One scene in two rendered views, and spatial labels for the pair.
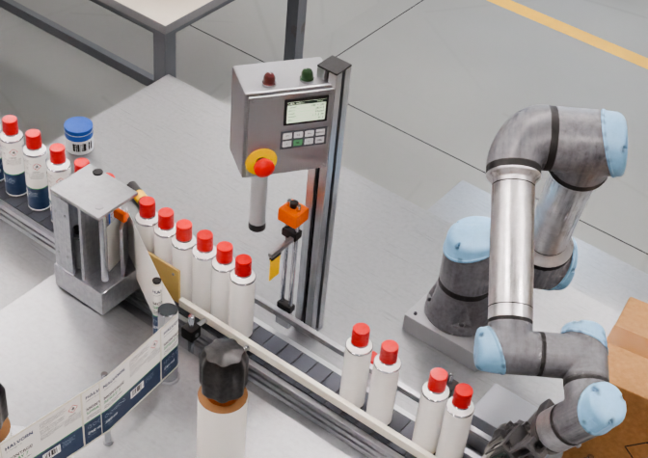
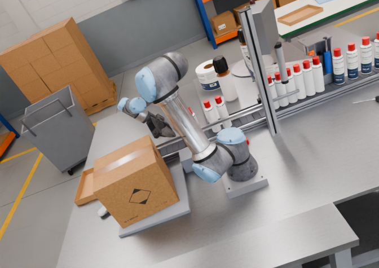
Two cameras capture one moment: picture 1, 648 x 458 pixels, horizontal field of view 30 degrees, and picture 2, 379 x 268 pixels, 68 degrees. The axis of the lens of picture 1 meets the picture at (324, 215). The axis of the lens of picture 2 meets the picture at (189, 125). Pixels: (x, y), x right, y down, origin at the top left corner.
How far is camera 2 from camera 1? 2.94 m
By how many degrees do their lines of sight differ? 103
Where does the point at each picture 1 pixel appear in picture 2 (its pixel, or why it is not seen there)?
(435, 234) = (308, 196)
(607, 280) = (227, 258)
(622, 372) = (140, 141)
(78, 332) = not seen: hidden behind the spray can
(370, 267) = (297, 161)
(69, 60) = not seen: outside the picture
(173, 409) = (255, 91)
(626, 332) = (148, 150)
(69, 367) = not seen: hidden behind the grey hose
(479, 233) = (227, 133)
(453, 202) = (334, 219)
